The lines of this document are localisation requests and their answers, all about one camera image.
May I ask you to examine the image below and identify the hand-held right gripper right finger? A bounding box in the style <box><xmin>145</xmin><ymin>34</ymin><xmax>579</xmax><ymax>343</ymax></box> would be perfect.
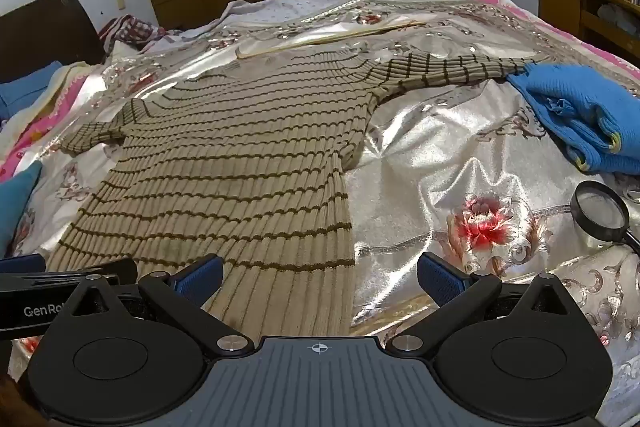
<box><xmin>386</xmin><ymin>252</ymin><xmax>597</xmax><ymax>356</ymax></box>

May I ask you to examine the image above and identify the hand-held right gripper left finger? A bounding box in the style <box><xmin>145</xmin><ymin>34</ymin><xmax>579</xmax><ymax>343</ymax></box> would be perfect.
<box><xmin>59</xmin><ymin>254</ymin><xmax>256</xmax><ymax>356</ymax></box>

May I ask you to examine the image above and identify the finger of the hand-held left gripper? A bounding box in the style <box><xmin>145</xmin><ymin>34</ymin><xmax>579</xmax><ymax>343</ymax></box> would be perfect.
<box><xmin>0</xmin><ymin>254</ymin><xmax>47</xmax><ymax>277</ymax></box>
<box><xmin>0</xmin><ymin>258</ymin><xmax>138</xmax><ymax>294</ymax></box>

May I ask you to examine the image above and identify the beige striped knit sweater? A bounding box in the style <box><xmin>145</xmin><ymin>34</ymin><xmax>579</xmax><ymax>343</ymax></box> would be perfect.
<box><xmin>47</xmin><ymin>44</ymin><xmax>538</xmax><ymax>338</ymax></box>

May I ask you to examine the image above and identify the blue pillow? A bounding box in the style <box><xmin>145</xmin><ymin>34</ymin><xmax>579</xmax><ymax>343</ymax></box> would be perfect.
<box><xmin>0</xmin><ymin>161</ymin><xmax>44</xmax><ymax>258</ymax></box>
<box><xmin>0</xmin><ymin>61</ymin><xmax>63</xmax><ymax>118</ymax></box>

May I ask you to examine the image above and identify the pink floral sheet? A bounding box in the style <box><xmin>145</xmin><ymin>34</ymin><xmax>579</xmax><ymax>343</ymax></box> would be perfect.
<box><xmin>0</xmin><ymin>0</ymin><xmax>640</xmax><ymax>180</ymax></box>

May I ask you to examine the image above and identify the black magnifying glass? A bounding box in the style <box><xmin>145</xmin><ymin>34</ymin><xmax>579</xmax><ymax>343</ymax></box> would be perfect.
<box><xmin>570</xmin><ymin>180</ymin><xmax>640</xmax><ymax>258</ymax></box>

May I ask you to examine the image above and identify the dark wooden headboard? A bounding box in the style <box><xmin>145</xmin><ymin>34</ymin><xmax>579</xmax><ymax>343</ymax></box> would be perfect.
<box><xmin>0</xmin><ymin>0</ymin><xmax>106</xmax><ymax>84</ymax></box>

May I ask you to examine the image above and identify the red checked cloth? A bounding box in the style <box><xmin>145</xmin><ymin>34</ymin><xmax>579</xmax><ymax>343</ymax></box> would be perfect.
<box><xmin>98</xmin><ymin>14</ymin><xmax>183</xmax><ymax>52</ymax></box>

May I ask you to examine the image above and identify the white dotted sheet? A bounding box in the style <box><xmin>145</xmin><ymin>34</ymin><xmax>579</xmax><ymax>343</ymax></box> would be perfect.
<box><xmin>220</xmin><ymin>0</ymin><xmax>363</xmax><ymax>30</ymax></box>

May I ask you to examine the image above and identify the wooden side desk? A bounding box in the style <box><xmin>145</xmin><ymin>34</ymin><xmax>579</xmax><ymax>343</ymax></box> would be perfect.
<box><xmin>536</xmin><ymin>0</ymin><xmax>640</xmax><ymax>68</ymax></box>

